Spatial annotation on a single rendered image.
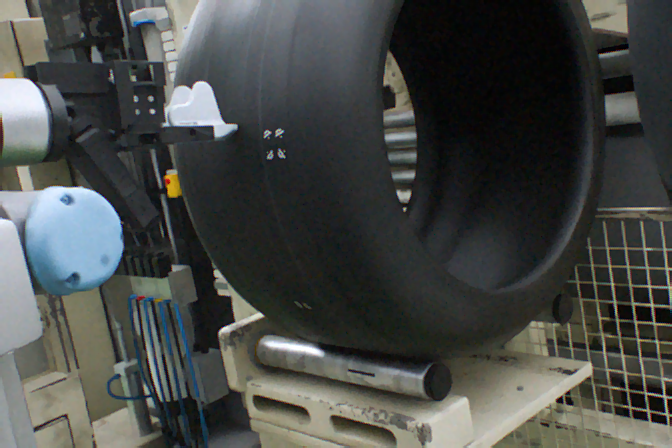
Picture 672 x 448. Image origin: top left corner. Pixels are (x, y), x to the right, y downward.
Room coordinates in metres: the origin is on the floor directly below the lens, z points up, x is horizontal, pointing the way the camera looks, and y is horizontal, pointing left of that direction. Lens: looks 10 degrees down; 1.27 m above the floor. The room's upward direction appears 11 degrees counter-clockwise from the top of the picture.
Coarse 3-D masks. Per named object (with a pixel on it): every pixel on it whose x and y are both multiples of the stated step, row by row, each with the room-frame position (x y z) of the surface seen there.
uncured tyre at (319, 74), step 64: (256, 0) 0.92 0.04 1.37; (320, 0) 0.86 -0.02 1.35; (384, 0) 0.87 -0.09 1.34; (448, 0) 1.30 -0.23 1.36; (512, 0) 1.24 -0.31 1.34; (576, 0) 1.13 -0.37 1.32; (192, 64) 0.97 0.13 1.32; (256, 64) 0.87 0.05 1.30; (320, 64) 0.83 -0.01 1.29; (384, 64) 0.86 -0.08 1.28; (448, 64) 1.35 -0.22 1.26; (512, 64) 1.29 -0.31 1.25; (576, 64) 1.13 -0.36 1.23; (256, 128) 0.86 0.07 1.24; (320, 128) 0.82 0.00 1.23; (448, 128) 1.36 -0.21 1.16; (512, 128) 1.30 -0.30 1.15; (576, 128) 1.14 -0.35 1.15; (192, 192) 0.96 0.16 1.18; (256, 192) 0.87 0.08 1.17; (320, 192) 0.82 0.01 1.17; (384, 192) 0.84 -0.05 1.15; (448, 192) 1.34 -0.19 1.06; (512, 192) 1.27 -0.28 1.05; (576, 192) 1.10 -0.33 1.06; (256, 256) 0.91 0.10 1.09; (320, 256) 0.84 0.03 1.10; (384, 256) 0.84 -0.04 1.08; (448, 256) 1.28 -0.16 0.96; (512, 256) 1.20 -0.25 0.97; (576, 256) 1.08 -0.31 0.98; (320, 320) 0.92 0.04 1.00; (384, 320) 0.87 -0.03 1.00; (448, 320) 0.89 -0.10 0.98; (512, 320) 0.97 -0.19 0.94
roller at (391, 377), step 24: (264, 336) 1.17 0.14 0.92; (264, 360) 1.15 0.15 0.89; (288, 360) 1.10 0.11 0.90; (312, 360) 1.06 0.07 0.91; (336, 360) 1.03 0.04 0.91; (360, 360) 1.00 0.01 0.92; (384, 360) 0.98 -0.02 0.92; (408, 360) 0.95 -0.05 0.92; (360, 384) 1.01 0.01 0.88; (384, 384) 0.96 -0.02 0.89; (408, 384) 0.93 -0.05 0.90; (432, 384) 0.91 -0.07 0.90
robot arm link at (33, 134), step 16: (0, 80) 0.71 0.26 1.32; (16, 80) 0.72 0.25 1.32; (0, 96) 0.69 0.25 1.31; (16, 96) 0.70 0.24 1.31; (32, 96) 0.71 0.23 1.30; (0, 112) 0.76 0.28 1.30; (16, 112) 0.69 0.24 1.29; (32, 112) 0.70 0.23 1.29; (48, 112) 0.72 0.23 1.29; (16, 128) 0.69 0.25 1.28; (32, 128) 0.70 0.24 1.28; (48, 128) 0.71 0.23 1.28; (16, 144) 0.69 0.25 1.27; (32, 144) 0.70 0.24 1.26; (48, 144) 0.71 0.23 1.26; (0, 160) 0.70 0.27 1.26; (16, 160) 0.71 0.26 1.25; (32, 160) 0.72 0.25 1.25
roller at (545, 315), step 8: (560, 296) 1.11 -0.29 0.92; (568, 296) 1.12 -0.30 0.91; (552, 304) 1.11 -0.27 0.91; (560, 304) 1.10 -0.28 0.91; (568, 304) 1.11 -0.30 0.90; (544, 312) 1.11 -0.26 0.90; (552, 312) 1.10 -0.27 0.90; (560, 312) 1.10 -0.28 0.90; (568, 312) 1.11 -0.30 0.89; (536, 320) 1.13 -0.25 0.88; (544, 320) 1.12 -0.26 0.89; (552, 320) 1.10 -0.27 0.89; (560, 320) 1.10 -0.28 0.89; (568, 320) 1.11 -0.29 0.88
